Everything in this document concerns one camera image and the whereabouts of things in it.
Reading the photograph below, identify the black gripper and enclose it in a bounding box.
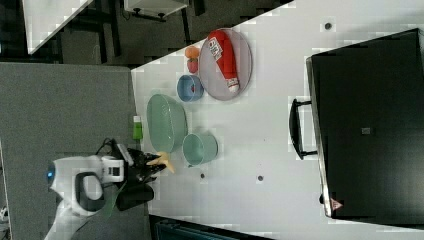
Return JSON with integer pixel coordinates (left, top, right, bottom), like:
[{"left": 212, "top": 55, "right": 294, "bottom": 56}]
[{"left": 125, "top": 148, "right": 166, "bottom": 184}]

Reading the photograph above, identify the peeled banana toy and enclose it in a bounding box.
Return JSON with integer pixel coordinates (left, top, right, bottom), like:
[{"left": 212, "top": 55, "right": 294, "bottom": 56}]
[{"left": 147, "top": 152, "right": 175, "bottom": 173}]

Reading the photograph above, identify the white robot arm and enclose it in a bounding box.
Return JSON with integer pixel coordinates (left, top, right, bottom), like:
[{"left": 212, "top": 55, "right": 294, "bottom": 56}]
[{"left": 44, "top": 148, "right": 174, "bottom": 240}]

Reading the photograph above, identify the green mug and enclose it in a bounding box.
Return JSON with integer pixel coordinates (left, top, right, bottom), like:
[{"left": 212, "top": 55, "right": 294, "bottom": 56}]
[{"left": 182, "top": 133, "right": 218, "bottom": 166}]

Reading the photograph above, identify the black pot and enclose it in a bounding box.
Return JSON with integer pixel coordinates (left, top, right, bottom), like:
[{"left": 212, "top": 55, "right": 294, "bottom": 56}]
[{"left": 116, "top": 184, "right": 154, "bottom": 211}]

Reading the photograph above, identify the green bottle white cap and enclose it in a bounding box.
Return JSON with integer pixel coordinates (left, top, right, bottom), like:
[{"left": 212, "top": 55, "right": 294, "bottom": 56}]
[{"left": 133, "top": 116, "right": 143, "bottom": 140}]

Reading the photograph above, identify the green oval colander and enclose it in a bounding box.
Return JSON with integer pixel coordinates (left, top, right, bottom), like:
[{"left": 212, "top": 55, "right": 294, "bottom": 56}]
[{"left": 147, "top": 94, "right": 188, "bottom": 153}]

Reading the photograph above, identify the blue bowl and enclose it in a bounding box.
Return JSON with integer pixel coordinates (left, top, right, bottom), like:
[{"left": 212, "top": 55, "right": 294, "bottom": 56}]
[{"left": 177, "top": 75, "right": 204, "bottom": 102}]

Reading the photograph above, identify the pink round plate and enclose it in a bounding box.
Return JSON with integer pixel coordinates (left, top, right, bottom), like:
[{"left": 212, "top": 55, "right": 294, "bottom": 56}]
[{"left": 199, "top": 28, "right": 252, "bottom": 101}]

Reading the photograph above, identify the pink toy fruit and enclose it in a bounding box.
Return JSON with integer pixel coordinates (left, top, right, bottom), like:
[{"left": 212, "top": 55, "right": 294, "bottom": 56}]
[{"left": 187, "top": 59, "right": 198, "bottom": 74}]

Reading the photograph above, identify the orange toy fruit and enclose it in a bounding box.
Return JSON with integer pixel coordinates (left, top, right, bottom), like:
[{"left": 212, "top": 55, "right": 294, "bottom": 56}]
[{"left": 185, "top": 46, "right": 200, "bottom": 59}]

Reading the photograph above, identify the red ketchup bottle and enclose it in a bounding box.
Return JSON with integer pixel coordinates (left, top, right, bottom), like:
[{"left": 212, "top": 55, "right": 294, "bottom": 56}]
[{"left": 207, "top": 30, "right": 240, "bottom": 93}]

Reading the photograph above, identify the white side table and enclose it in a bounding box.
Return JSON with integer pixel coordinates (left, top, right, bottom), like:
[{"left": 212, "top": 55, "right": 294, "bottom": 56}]
[{"left": 21, "top": 0, "right": 94, "bottom": 55}]

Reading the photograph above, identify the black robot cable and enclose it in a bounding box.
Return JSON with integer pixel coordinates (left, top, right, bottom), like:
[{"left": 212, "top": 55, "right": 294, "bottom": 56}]
[{"left": 95, "top": 137, "right": 118, "bottom": 156}]

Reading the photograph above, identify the blue metal frame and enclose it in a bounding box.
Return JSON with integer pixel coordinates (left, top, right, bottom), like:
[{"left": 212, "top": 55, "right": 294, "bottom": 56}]
[{"left": 149, "top": 214, "right": 271, "bottom": 240}]

